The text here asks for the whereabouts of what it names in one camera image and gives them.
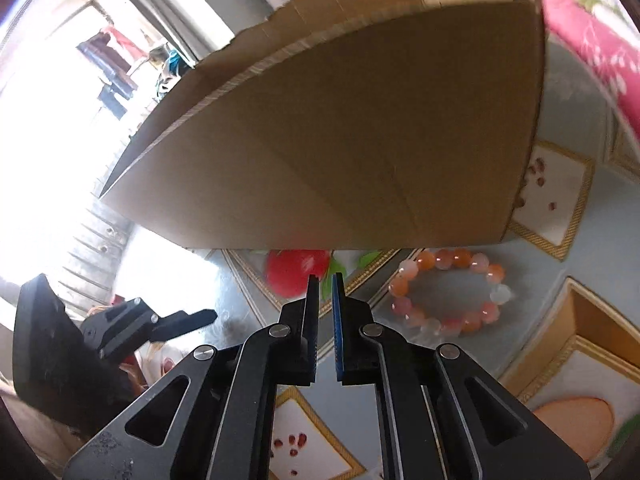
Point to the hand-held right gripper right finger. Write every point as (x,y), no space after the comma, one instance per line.
(339,340)

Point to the metal window railing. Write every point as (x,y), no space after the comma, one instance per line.
(95,260)

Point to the hanging clothes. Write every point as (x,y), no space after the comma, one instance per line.
(112,55)

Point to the pink floral blanket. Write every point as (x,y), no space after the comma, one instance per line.
(600,50)

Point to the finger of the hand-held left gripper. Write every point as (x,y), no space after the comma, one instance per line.
(185,322)

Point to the brown cardboard box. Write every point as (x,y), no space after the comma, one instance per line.
(325,150)

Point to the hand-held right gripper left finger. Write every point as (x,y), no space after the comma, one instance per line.
(311,340)

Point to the pile of assorted clutter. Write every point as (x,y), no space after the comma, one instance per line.
(172,67)

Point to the white curtain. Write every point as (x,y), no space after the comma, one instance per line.
(195,5)

